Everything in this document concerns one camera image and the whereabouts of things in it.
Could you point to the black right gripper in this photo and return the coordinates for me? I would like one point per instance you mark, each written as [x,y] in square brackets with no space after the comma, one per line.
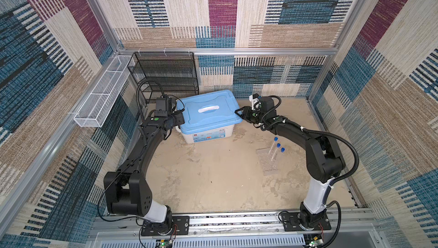
[245,113]

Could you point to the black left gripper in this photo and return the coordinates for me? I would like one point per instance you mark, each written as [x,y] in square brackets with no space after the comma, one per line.
[178,117]

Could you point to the blue plastic lid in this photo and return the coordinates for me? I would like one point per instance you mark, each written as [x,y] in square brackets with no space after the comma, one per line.
[208,111]

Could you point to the white plastic bin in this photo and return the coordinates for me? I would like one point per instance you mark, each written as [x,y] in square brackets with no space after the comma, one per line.
[203,133]

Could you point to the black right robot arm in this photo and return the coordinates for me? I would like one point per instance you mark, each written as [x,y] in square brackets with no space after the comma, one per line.
[329,157]

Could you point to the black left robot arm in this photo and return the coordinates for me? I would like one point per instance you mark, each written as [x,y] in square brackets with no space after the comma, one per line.
[126,190]

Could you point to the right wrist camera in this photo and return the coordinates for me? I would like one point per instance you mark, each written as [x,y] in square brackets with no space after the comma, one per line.
[255,101]

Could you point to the black wire mesh shelf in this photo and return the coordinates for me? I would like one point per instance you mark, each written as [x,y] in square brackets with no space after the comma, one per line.
[173,73]

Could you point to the white wire mesh basket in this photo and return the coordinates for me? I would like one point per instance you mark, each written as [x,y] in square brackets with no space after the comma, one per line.
[98,104]

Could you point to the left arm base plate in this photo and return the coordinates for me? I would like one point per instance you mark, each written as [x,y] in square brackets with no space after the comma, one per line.
[177,225]

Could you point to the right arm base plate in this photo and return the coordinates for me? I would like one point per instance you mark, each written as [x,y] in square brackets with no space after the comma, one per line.
[301,221]

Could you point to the aluminium mounting rail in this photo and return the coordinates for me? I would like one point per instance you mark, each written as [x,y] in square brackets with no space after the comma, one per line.
[275,222]

